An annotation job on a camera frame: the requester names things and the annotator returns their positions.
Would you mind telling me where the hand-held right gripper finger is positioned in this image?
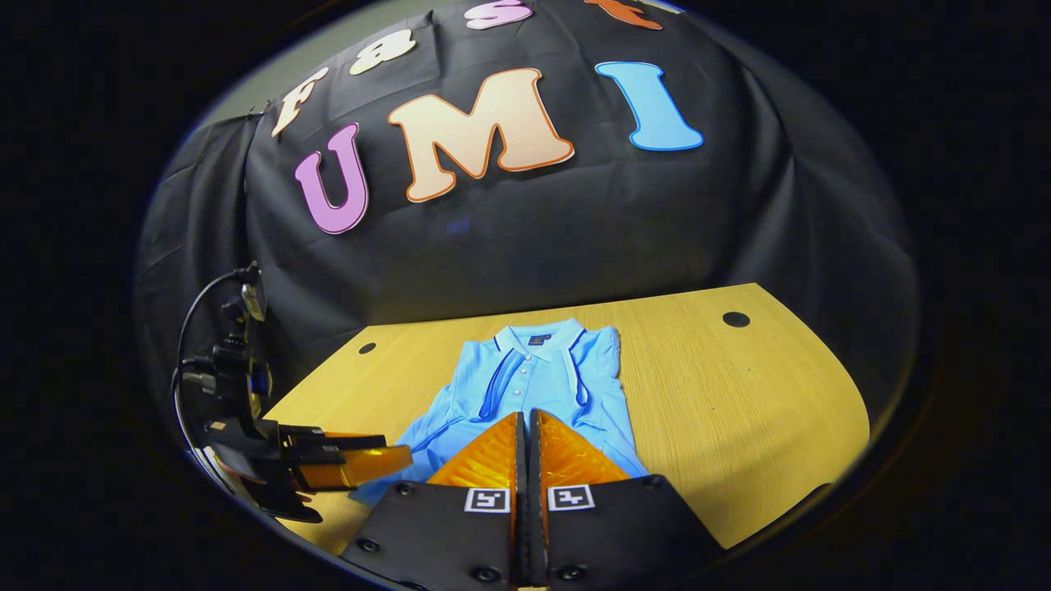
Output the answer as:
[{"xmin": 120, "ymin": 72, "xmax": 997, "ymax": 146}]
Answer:
[
  {"xmin": 339, "ymin": 410, "xmax": 527, "ymax": 591},
  {"xmin": 528, "ymin": 408, "xmax": 723, "ymax": 591}
]

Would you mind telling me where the light blue T-shirt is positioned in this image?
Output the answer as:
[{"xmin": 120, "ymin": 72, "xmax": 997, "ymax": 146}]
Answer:
[{"xmin": 349, "ymin": 318, "xmax": 651, "ymax": 506}]

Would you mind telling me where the black backdrop cloth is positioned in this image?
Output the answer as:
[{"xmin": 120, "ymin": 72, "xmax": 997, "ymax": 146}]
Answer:
[{"xmin": 135, "ymin": 0, "xmax": 917, "ymax": 411}]

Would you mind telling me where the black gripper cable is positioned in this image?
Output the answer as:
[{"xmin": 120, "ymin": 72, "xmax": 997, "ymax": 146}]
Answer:
[{"xmin": 173, "ymin": 268, "xmax": 249, "ymax": 391}]

